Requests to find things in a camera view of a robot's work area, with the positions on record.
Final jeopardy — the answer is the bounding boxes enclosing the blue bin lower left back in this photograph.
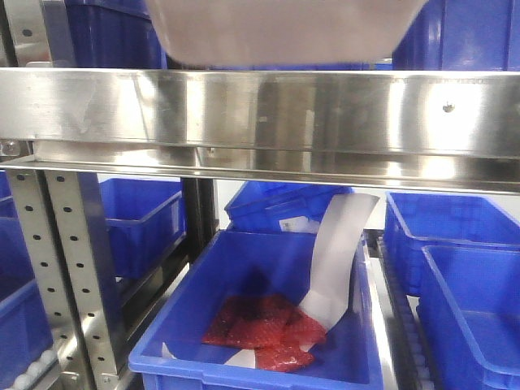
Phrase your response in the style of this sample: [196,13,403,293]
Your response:
[100,178,187,279]

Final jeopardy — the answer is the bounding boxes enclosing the steel shelf front rail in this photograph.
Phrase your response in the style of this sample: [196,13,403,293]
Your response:
[1,68,519,193]

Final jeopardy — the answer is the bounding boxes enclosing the blue bin upper left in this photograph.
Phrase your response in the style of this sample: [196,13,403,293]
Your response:
[65,1,167,69]

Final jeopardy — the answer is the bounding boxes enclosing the white paper strip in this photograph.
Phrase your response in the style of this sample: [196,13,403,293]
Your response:
[299,193,379,331]

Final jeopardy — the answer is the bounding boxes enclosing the red bubble wrap bags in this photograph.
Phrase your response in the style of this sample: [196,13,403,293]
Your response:
[201,294,327,372]

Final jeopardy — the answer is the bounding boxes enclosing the white plastic storage bin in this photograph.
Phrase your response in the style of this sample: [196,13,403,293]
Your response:
[146,1,425,67]

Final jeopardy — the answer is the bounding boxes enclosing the blue bin lower right back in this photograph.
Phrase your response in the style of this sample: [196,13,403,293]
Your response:
[383,192,519,297]

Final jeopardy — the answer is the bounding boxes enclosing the blue bin lower middle back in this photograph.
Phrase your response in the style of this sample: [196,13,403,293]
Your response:
[225,181,353,234]

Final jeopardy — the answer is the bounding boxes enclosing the blue bin lower right front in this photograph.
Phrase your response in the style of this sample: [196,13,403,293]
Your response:
[418,246,519,389]

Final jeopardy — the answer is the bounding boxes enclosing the blue bin with red bags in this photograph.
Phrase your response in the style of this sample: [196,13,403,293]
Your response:
[129,231,384,389]

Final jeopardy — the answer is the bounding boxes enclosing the perforated steel shelf post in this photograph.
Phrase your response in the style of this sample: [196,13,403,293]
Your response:
[6,167,132,389]

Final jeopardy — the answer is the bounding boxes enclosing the blue bin far left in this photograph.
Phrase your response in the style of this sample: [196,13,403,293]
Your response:
[1,171,53,388]

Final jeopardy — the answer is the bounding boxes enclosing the blue bin upper right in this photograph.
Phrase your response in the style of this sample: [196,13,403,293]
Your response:
[392,1,519,72]

